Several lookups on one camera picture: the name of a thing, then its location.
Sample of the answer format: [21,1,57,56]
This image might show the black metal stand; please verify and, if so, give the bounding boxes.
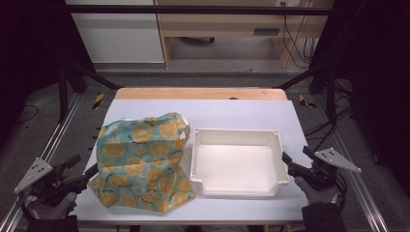
[273,59,340,125]
[57,60,124,124]

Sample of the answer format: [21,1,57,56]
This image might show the yellow black tape strip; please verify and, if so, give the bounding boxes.
[92,93,106,111]
[298,94,317,109]

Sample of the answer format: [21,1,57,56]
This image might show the black curtain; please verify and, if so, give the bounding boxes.
[307,0,410,194]
[0,0,97,143]

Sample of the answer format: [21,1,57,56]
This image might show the black floor cables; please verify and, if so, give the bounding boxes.
[303,78,357,153]

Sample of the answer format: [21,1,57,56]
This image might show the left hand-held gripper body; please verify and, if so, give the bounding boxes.
[14,157,81,207]

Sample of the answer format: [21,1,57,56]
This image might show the person's left hand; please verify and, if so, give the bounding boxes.
[27,191,78,220]

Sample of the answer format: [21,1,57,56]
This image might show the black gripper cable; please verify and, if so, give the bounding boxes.
[333,173,350,212]

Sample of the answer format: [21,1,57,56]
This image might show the light wooden desk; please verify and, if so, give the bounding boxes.
[154,0,335,70]

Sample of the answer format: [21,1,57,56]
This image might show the white table cover sheet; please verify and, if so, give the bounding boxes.
[71,99,312,224]

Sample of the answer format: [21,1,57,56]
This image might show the white plastic bin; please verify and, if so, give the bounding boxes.
[189,128,291,198]

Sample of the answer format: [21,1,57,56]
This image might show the thin black floor cable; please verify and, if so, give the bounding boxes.
[17,103,41,124]

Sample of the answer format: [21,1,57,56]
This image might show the aluminium rail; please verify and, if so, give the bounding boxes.
[313,96,391,232]
[0,92,83,232]

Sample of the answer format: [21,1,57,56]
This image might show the black hanging cables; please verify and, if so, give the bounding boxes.
[280,1,319,70]

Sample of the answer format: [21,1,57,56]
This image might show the teal orange-print cloth bag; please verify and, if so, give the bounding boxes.
[87,111,196,215]

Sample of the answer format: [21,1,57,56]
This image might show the black horizontal frame bar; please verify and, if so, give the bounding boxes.
[63,4,334,16]

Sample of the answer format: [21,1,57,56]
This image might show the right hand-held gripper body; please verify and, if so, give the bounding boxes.
[301,147,363,191]

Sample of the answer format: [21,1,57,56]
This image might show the person's right hand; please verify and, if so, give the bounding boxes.
[293,176,340,206]

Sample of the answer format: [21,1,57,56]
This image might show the white cabinet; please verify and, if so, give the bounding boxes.
[65,0,166,65]

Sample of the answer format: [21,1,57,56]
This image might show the wooden table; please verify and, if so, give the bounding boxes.
[114,87,288,102]

